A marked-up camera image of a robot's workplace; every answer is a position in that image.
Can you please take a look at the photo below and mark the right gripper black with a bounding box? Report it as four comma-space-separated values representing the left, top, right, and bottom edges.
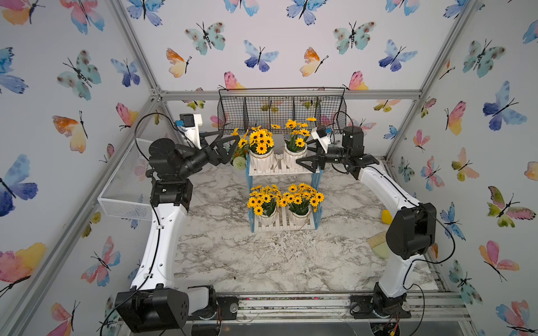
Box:
297, 138, 353, 175

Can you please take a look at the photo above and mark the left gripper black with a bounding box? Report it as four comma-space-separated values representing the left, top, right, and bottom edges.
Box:
177, 130, 238, 183

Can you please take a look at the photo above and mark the sunflower pot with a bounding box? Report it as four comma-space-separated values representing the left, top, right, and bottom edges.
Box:
277, 183, 325, 229
283, 118, 316, 170
237, 126, 278, 173
247, 184, 284, 230

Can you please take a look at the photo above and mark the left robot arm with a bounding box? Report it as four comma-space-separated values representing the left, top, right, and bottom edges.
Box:
113, 132, 240, 333

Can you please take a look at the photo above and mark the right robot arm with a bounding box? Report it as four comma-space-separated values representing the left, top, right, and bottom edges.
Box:
297, 125, 437, 319

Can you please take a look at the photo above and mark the red green flower pot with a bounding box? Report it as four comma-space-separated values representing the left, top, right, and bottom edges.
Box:
230, 145, 249, 170

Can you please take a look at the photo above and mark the blue white slatted shelf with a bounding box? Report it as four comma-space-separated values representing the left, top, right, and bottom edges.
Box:
245, 154, 323, 233

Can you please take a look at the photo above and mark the yellow toy shovel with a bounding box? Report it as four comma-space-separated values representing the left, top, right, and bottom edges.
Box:
381, 209, 393, 225

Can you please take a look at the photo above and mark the green hand brush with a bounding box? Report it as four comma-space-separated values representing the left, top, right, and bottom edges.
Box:
367, 232, 390, 260

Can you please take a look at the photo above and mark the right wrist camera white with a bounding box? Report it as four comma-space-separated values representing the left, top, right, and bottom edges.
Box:
311, 125, 331, 153

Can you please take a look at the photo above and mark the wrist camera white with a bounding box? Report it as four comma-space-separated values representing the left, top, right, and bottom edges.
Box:
175, 113, 203, 149
311, 125, 331, 153

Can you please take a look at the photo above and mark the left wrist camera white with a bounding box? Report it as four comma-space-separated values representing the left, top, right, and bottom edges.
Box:
175, 113, 203, 149

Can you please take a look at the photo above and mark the black wire wall basket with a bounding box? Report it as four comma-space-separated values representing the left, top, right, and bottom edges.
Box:
211, 87, 351, 134

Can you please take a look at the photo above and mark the white mesh wall basket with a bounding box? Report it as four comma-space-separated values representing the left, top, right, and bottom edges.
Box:
97, 138, 179, 223

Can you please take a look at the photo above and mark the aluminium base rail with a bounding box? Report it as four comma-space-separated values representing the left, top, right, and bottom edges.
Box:
117, 291, 472, 325

